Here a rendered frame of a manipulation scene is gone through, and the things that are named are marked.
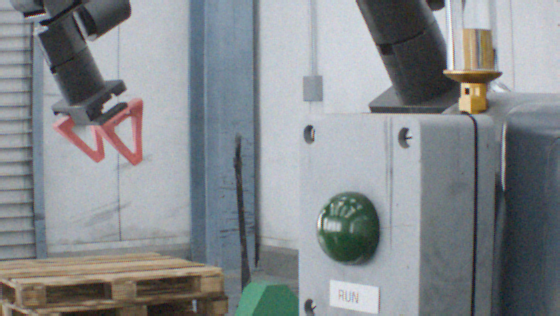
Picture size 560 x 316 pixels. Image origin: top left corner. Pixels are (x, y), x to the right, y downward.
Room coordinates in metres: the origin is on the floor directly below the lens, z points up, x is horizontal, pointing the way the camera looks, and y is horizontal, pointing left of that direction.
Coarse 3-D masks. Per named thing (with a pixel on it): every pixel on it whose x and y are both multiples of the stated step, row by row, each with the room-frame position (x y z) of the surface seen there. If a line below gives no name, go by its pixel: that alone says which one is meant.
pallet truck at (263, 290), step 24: (240, 144) 6.12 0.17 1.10; (240, 168) 6.29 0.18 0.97; (240, 192) 6.29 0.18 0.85; (240, 216) 6.29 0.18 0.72; (240, 240) 6.29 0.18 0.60; (240, 264) 6.34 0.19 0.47; (264, 288) 6.15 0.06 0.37; (288, 288) 6.23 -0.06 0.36; (240, 312) 6.12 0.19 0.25; (264, 312) 6.10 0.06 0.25; (288, 312) 6.19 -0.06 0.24
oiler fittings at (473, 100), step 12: (444, 72) 0.55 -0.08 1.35; (456, 72) 0.54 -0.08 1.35; (468, 72) 0.54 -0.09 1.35; (480, 72) 0.54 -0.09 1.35; (492, 72) 0.54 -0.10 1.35; (468, 84) 0.55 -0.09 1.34; (480, 84) 0.55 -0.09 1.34; (468, 96) 0.55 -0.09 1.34; (480, 96) 0.55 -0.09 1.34; (468, 108) 0.55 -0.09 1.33; (480, 108) 0.54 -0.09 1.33
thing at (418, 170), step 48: (336, 144) 0.50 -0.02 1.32; (384, 144) 0.48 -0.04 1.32; (432, 144) 0.46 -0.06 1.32; (480, 144) 0.48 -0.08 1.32; (336, 192) 0.50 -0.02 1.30; (384, 192) 0.48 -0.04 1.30; (432, 192) 0.46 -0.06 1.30; (480, 192) 0.48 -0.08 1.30; (384, 240) 0.48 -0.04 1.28; (432, 240) 0.46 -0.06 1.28; (480, 240) 0.48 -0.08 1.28; (384, 288) 0.48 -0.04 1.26; (432, 288) 0.47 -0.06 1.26; (480, 288) 0.48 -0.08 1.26
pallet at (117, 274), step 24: (0, 264) 6.45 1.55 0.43; (24, 264) 6.49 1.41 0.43; (48, 264) 6.50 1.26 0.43; (72, 264) 6.54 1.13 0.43; (96, 264) 6.55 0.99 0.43; (120, 264) 6.57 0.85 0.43; (144, 264) 6.59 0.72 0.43; (168, 264) 6.64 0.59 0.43; (192, 264) 6.62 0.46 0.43; (0, 288) 6.09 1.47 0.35; (24, 288) 5.81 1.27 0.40; (72, 288) 6.43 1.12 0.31; (96, 288) 6.41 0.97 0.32; (120, 288) 6.12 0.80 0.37; (144, 288) 6.58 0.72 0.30; (168, 288) 6.66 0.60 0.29; (192, 288) 6.46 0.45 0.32; (216, 288) 6.43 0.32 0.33
